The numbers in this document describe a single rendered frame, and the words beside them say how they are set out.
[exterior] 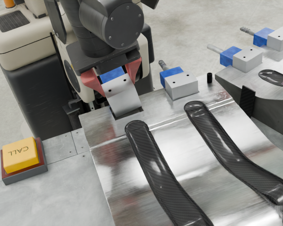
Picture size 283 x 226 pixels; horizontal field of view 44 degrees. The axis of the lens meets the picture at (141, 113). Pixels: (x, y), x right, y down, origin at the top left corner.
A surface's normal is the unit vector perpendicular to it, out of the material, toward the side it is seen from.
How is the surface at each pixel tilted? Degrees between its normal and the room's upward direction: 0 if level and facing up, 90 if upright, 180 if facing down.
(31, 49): 90
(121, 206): 17
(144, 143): 6
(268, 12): 0
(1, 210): 0
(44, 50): 90
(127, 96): 99
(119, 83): 13
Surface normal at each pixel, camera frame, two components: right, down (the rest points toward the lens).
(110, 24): 0.61, 0.52
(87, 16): -0.76, 0.18
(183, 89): 0.31, 0.59
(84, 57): -0.22, -0.61
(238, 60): -0.79, 0.47
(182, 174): -0.16, -0.80
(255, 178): -0.29, -0.93
